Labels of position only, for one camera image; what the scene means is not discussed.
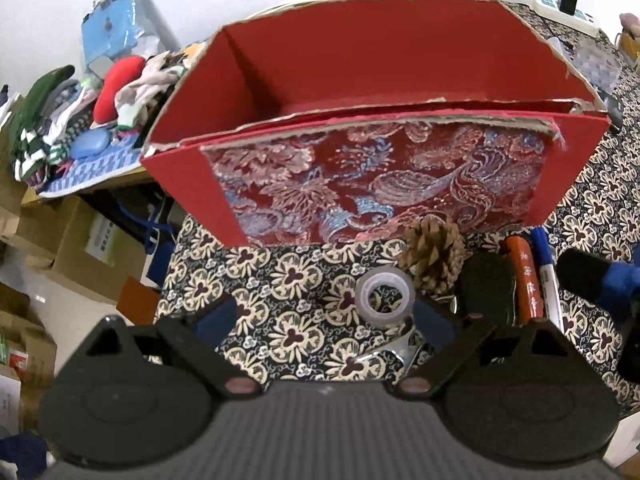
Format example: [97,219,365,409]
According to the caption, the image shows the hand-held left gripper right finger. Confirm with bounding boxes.
[397,300,567,402]

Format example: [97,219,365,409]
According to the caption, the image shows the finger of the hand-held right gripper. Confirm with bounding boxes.
[616,309,640,387]
[556,248,640,314]

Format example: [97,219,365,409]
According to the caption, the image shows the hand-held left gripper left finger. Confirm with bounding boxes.
[82,294,262,397]

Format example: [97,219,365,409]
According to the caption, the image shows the silver metal clip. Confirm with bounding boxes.
[371,319,427,379]

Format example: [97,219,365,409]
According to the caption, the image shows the clear tape roll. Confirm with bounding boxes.
[356,267,417,330]

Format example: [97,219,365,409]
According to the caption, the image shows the black correction tape dispenser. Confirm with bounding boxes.
[459,251,517,328]

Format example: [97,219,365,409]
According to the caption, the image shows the brown pine cone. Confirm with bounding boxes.
[397,214,468,295]

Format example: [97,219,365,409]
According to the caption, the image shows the blue marker pen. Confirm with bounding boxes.
[530,227,564,332]

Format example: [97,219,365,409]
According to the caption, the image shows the orange cylindrical stick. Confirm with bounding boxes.
[504,236,546,322]

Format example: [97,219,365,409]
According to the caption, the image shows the red cardboard box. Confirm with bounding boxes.
[140,0,612,249]

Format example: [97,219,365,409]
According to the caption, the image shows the floral patterned tablecloth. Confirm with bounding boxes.
[154,2,640,413]

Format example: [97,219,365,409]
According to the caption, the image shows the blue tote bag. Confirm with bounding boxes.
[119,199,177,292]

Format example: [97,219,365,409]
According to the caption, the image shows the large cardboard box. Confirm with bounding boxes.
[14,194,147,307]

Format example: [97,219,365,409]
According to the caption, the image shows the black device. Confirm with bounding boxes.
[597,88,626,134]

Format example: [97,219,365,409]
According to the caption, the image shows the pile of clothes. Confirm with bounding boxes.
[37,129,152,199]

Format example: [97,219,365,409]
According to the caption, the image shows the cardboard box with labels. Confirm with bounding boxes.
[0,282,59,433]

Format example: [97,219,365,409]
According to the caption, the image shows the blue soap case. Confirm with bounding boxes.
[69,128,112,161]

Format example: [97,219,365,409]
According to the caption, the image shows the clear plastic container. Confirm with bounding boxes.
[571,41,624,94]

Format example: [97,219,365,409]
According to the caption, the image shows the white cloth pile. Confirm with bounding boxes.
[114,51,190,134]

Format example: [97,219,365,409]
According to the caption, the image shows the small brown paper box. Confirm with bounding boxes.
[617,30,640,59]

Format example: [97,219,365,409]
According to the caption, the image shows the red plush toy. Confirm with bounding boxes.
[92,56,147,126]

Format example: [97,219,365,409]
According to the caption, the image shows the green garment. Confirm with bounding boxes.
[9,65,77,162]

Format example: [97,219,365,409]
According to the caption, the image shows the white power strip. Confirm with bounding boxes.
[530,0,601,37]

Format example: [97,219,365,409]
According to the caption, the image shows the blue plastic bag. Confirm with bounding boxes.
[81,0,152,70]

